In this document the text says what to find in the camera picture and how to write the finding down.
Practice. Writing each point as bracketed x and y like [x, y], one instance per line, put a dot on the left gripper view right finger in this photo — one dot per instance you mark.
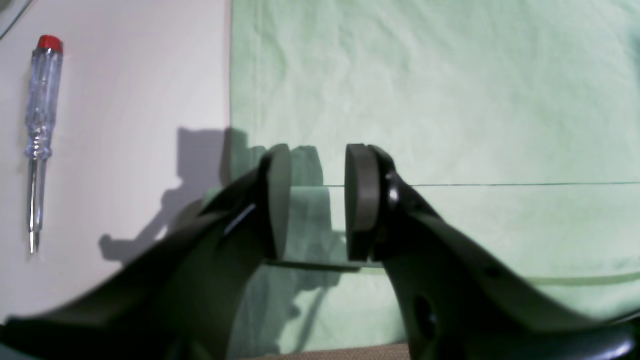
[458, 301]

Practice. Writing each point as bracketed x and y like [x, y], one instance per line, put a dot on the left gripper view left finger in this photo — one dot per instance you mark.
[180, 299]

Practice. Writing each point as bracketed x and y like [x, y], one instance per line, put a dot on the light green T-shirt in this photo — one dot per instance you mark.
[517, 120]

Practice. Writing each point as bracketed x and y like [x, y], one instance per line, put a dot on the clear red-capped screwdriver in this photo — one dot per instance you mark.
[40, 121]

